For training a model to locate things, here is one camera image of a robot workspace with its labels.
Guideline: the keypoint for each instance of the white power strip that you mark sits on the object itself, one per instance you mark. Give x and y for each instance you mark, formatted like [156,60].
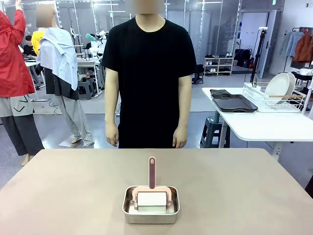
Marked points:
[277,151]

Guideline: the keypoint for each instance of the person's right forearm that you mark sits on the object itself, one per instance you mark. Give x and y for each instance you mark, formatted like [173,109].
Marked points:
[112,110]

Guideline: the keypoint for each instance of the dark haired background person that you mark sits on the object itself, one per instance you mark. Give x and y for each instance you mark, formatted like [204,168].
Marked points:
[29,47]

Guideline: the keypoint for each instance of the white desk with robot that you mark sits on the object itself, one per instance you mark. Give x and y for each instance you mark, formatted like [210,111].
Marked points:
[85,61]

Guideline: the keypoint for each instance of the white robot green attachment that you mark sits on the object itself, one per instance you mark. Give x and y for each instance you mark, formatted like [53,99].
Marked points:
[96,46]

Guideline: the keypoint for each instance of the black stool with bag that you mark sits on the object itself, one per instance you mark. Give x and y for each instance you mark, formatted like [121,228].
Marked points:
[200,73]

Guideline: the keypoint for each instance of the person in black t-shirt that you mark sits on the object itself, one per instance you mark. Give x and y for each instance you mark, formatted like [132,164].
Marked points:
[149,73]

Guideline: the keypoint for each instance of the person's right hand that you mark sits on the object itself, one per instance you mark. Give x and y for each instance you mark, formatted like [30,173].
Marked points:
[112,134]

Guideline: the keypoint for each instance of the rectangular steel container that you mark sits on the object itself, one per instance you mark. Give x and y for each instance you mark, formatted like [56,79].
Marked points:
[151,218]

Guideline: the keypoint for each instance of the grey hanging jacket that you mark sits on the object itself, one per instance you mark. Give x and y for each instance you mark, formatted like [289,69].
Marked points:
[291,42]

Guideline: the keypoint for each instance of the black tripod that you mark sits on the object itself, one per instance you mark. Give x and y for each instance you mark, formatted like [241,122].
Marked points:
[260,49]

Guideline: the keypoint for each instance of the green exit sign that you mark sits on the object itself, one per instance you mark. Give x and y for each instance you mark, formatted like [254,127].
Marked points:
[274,2]

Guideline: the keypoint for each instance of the yellow jacket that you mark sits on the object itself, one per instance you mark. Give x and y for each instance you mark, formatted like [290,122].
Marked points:
[36,41]

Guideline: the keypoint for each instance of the orange brown hanging jacket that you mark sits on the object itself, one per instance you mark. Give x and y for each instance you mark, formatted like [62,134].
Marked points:
[304,47]

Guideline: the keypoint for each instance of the white table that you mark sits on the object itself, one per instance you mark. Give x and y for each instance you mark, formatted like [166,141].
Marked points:
[264,124]

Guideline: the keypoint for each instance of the mannequin with light blue shirt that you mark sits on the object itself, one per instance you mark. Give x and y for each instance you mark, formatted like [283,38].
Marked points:
[58,49]

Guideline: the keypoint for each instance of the mannequin in red jacket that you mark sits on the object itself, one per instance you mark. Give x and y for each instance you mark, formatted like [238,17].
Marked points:
[12,61]

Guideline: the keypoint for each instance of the white background desk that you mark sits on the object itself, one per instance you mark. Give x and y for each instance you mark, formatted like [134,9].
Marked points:
[31,63]

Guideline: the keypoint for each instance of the pink lint roller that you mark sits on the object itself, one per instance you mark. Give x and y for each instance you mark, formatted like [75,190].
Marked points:
[151,176]

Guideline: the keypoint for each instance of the black side table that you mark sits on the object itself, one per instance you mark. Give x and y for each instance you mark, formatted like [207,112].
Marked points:
[302,76]

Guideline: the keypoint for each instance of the black clothes rack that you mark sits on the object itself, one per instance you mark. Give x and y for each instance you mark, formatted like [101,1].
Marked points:
[299,29]

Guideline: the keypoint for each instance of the grey plastic step stool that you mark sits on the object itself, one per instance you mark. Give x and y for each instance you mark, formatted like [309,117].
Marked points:
[88,88]
[214,132]

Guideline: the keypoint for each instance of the person's left forearm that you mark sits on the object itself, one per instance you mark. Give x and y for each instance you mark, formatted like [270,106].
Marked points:
[183,111]

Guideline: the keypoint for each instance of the grey cloth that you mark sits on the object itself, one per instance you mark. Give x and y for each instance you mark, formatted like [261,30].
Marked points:
[220,92]

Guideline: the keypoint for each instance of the white shoe rack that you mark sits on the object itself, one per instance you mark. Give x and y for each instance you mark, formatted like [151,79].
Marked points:
[217,64]

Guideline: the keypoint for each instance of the black bags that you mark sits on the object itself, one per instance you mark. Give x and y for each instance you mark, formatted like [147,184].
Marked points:
[243,58]

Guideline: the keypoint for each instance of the person's left hand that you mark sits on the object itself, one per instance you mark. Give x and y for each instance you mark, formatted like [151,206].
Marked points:
[180,137]

